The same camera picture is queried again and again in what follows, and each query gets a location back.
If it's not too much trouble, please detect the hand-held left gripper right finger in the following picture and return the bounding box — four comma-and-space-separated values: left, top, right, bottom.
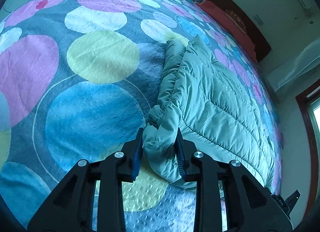
175, 127, 293, 232

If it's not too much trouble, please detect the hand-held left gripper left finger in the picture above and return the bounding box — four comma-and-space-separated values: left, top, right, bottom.
27, 127, 145, 232

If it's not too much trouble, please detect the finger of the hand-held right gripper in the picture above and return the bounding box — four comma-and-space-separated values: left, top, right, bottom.
287, 189, 301, 209

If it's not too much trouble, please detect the light green quilted down jacket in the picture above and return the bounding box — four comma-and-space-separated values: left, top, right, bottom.
142, 34, 276, 189

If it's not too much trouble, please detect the large wooden-framed window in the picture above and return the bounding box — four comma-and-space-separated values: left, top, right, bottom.
295, 85, 320, 159

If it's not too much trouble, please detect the bed with circle-patterned bedspread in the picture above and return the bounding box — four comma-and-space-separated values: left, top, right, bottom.
0, 0, 285, 232

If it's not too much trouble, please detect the white curtain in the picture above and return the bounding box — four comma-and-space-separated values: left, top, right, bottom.
265, 41, 320, 93

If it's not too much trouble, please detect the red pillow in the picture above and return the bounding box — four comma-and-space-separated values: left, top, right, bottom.
195, 0, 258, 60

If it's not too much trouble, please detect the dark wooden headboard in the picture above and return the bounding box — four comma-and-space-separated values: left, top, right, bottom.
189, 0, 272, 63

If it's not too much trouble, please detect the brown printed pillow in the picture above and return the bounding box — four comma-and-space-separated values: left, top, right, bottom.
223, 9, 248, 34

